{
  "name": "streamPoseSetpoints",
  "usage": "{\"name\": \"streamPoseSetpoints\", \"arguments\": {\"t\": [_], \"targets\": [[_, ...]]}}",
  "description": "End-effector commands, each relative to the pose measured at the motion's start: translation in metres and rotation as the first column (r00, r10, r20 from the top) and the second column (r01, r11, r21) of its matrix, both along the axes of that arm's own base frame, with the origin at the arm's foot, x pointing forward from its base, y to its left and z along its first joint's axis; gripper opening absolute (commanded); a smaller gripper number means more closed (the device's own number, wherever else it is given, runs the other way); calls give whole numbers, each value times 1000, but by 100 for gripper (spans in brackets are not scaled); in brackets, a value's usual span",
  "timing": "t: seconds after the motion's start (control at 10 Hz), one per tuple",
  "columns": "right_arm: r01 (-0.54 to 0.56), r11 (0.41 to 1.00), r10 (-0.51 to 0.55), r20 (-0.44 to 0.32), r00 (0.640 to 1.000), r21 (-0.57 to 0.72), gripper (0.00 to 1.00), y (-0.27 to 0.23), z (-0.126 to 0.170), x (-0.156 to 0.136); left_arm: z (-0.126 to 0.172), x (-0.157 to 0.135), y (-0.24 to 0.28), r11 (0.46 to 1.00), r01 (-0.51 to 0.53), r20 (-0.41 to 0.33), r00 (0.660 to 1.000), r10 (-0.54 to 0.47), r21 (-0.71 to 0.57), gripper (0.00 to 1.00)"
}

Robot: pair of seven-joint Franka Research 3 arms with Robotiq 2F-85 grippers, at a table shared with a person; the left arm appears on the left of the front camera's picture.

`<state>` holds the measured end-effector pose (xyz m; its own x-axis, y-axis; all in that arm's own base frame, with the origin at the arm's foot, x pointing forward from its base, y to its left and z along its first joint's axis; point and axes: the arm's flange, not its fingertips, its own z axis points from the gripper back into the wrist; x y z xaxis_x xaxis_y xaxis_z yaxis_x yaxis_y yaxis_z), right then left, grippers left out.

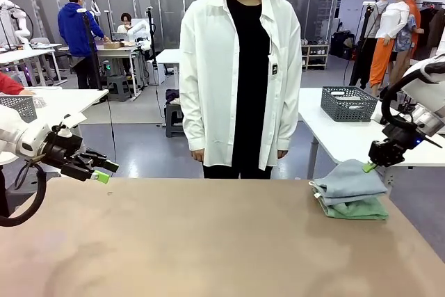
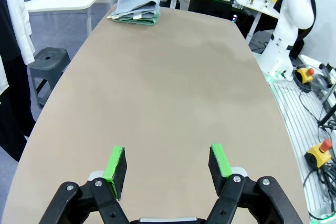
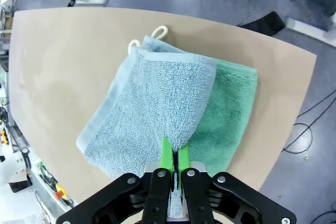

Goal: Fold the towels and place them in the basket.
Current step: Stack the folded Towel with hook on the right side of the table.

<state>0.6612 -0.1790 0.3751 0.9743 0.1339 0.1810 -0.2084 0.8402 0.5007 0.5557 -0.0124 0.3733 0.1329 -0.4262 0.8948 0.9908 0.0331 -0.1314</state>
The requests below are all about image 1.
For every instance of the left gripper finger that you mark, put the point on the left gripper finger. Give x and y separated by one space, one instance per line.
101 176
104 163

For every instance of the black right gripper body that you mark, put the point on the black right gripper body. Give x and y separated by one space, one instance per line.
393 151

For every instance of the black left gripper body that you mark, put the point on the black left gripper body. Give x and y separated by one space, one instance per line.
62 152

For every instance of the blue terry towel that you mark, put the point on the blue terry towel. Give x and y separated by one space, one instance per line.
347 182

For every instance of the green terry towel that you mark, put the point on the green terry towel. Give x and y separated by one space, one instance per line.
354 211

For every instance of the grey plastic basket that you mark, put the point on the grey plastic basket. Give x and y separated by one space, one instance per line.
21 107
347 109

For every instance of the person's right forearm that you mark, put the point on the person's right forearm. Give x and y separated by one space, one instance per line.
193 126

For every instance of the person's left forearm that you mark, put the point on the person's left forearm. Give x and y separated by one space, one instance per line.
288 126

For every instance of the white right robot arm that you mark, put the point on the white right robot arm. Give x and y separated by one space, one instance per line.
431 67

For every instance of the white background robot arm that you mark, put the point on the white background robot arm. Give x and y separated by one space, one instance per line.
19 22
139 31

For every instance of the person's left hand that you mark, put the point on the person's left hand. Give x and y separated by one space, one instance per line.
282 153

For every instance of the person's right hand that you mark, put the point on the person's right hand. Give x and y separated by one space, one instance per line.
198 155

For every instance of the white table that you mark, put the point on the white table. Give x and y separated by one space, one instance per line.
170 56
330 137
69 102
24 54

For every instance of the dark grey plastic stool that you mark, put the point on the dark grey plastic stool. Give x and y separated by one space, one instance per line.
118 86
21 185
174 119

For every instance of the person in red top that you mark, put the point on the person in red top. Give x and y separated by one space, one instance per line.
12 85

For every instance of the mannequin in orange trousers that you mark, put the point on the mannequin in orange trousers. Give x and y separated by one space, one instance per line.
380 57

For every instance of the dark purple garment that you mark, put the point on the dark purple garment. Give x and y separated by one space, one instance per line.
172 95

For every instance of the black tripod stand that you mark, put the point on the black tripod stand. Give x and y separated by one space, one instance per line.
91 50

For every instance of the black luggage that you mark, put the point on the black luggage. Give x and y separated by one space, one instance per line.
342 46

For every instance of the open cardboard box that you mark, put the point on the open cardboard box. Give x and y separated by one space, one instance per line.
116 45

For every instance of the white shoe shelf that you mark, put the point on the white shoe shelf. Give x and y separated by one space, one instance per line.
316 55

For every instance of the man in blue hoodie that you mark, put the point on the man in blue hoodie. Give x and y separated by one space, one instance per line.
74 29

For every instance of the rack of dark garments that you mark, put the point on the rack of dark garments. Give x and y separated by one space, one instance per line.
432 29

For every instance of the black pole stand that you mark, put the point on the black pole stand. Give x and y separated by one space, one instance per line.
151 39

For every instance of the mannequin in white blouse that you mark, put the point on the mannequin in white blouse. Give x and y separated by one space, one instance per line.
394 18

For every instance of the black clip-on device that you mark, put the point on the black clip-on device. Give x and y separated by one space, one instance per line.
274 69

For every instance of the seated person in white top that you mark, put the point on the seated person in white top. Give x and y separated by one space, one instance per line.
125 24

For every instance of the person in white shirt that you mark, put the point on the person in white shirt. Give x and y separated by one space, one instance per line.
208 67

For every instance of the mannequin with beige hat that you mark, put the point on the mannequin with beige hat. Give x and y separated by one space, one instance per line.
413 8

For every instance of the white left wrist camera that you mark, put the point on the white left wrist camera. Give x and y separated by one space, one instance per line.
71 119

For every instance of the white frame workbench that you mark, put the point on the white frame workbench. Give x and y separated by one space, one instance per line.
133 64

